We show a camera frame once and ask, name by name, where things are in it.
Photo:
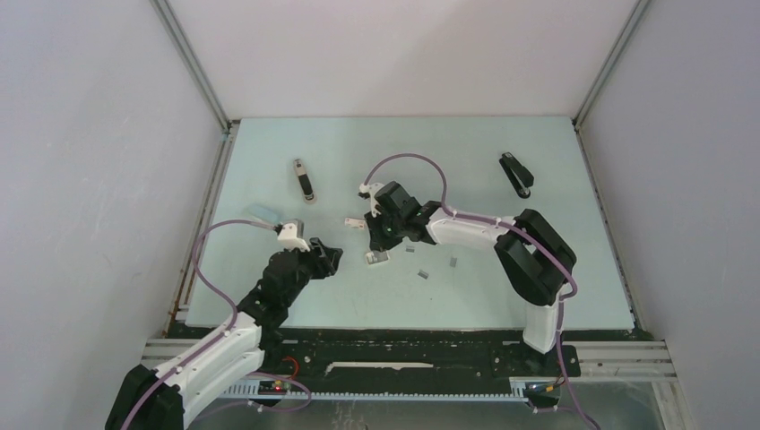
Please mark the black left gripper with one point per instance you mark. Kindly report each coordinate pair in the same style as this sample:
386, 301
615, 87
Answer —
323, 266

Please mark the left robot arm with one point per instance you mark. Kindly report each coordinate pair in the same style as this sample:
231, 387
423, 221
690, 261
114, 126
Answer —
173, 394

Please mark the white staple box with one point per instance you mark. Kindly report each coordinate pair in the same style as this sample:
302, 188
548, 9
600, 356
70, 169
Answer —
355, 223

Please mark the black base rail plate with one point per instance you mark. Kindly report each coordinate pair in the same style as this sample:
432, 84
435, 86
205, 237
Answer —
414, 362

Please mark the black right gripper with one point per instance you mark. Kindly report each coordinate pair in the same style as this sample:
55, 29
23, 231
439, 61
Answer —
377, 241

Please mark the beige and black large stapler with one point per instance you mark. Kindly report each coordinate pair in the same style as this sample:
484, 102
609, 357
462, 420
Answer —
304, 181

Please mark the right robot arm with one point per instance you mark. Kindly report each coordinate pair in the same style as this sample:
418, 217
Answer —
537, 261

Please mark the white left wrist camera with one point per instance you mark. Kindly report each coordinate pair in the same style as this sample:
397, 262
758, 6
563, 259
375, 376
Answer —
290, 236

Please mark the staple box tray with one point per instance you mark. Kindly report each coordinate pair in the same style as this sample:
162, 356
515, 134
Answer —
374, 258

